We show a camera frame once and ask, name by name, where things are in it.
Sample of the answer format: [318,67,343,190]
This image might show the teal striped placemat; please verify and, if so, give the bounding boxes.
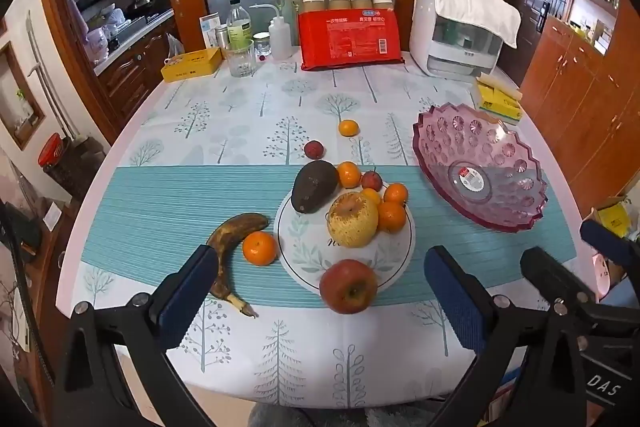
[80,164,578,308]

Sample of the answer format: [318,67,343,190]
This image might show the overripe brown banana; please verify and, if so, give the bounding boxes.
[206,213,260,319]

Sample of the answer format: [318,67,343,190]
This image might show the cardboard box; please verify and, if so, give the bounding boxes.
[592,196,635,239]

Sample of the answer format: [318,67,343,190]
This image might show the red apple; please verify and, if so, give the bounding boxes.
[319,259,379,314]

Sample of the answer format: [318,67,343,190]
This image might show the red bucket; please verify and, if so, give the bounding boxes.
[39,133,68,168]

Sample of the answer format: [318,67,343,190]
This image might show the red package of jars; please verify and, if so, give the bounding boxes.
[295,0,407,72]

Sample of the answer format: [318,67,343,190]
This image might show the dark entrance door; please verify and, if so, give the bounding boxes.
[510,0,563,82]

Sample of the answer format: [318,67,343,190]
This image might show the yellow tissue pack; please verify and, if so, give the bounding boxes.
[475,76,524,125]

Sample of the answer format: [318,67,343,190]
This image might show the wooden picture frame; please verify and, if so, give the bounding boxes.
[0,42,46,150]

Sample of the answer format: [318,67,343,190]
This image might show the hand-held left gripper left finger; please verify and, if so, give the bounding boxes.
[55,244,221,427]

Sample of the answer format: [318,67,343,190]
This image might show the white squeeze bottle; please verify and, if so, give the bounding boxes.
[249,3,293,60]

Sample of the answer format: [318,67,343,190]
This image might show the white countertop appliance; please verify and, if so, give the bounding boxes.
[409,0,503,76]

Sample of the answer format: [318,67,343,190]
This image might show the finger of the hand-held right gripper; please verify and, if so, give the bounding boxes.
[520,247,601,318]
[580,219,640,270]

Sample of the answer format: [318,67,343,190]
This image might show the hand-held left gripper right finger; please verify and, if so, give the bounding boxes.
[424,245,587,427]

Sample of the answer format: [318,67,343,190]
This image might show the wooden wall cabinet unit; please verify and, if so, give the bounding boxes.
[520,0,640,208]

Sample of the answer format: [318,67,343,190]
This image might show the clear drinking glass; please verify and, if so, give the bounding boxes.
[223,40,257,78]

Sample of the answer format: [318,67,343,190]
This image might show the pink plastic fruit plate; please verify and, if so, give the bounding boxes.
[412,103,549,234]

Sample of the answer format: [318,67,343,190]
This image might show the yellow pack in box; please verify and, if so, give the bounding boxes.
[597,202,631,235]

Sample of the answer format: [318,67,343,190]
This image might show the wooden kitchen base cabinet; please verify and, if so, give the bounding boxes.
[97,27,176,128]

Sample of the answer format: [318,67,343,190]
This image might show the yellow flat box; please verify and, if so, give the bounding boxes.
[161,47,223,83]

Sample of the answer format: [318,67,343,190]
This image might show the white carton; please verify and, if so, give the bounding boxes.
[200,13,223,50]

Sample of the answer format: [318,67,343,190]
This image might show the clear plastic bottle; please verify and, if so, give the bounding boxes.
[226,0,253,50]

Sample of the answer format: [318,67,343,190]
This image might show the dark avocado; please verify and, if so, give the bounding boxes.
[291,160,341,214]

